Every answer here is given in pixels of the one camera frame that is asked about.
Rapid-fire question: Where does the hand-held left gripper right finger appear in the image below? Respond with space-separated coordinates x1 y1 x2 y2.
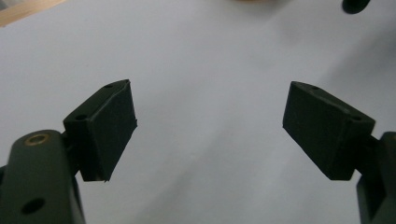
281 80 376 181

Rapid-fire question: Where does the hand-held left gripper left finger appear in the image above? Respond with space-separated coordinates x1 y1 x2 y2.
63 78 138 183

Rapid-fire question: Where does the black makeup brush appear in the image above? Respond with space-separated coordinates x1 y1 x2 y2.
341 0 372 15

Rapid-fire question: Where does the light wooden board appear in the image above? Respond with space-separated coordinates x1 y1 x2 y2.
0 0 67 28

